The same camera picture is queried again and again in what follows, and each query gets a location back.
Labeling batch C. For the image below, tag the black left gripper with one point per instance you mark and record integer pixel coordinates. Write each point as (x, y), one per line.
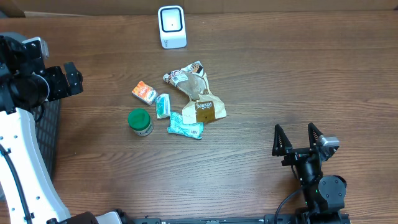
(63, 88)

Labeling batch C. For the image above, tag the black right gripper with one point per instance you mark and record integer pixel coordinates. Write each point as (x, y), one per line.
(282, 147)

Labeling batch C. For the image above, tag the orange white small box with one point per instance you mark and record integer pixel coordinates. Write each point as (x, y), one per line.
(145, 93)

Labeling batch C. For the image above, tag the green lid jar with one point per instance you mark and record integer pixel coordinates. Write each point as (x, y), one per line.
(140, 122)

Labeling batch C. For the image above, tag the teal white small packet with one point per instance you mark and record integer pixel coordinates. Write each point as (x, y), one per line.
(163, 107)

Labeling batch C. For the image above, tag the beige brown snack bag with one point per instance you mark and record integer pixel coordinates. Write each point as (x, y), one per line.
(203, 106)

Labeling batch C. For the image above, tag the teal snack packet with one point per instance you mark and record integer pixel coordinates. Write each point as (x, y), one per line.
(177, 126)

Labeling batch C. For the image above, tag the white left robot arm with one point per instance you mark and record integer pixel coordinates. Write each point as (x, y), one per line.
(30, 194)

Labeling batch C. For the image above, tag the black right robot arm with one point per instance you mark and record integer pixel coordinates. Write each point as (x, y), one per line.
(324, 195)

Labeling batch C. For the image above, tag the white barcode scanner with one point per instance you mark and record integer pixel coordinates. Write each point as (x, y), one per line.
(172, 28)

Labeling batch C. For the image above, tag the grey plastic mesh basket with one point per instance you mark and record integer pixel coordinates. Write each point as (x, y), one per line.
(46, 118)

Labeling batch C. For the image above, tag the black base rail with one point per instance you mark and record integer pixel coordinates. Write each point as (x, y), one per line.
(202, 221)

